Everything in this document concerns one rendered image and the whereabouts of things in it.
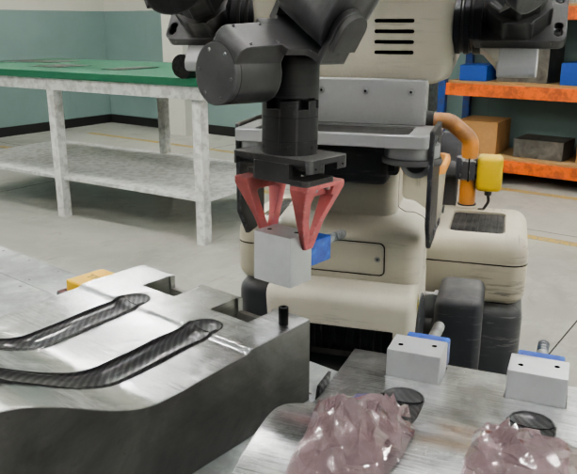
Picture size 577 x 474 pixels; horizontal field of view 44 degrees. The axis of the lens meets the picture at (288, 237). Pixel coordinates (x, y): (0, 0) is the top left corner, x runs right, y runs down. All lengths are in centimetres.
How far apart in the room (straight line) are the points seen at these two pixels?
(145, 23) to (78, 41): 83
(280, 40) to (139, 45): 794
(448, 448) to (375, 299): 53
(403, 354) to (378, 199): 41
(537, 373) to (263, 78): 36
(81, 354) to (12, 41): 767
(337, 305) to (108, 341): 43
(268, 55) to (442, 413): 35
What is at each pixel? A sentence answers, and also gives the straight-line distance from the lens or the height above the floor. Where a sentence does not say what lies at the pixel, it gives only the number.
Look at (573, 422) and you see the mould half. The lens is 65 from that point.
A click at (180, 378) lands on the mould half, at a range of 62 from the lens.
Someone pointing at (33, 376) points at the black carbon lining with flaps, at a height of 90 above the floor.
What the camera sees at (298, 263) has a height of 93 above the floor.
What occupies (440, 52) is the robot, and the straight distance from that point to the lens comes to 97.
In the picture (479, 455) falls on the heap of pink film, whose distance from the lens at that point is 47.
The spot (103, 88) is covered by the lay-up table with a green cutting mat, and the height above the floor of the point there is 82.
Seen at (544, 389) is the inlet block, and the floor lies 87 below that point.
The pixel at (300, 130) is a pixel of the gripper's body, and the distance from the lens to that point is 70.
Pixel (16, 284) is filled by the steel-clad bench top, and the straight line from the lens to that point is 113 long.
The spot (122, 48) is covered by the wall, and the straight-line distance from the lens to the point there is 881.
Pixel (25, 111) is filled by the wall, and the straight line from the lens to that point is 837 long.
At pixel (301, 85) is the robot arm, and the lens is 70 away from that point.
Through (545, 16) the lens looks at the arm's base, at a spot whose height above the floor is 118.
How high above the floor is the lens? 117
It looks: 17 degrees down
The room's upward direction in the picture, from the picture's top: straight up
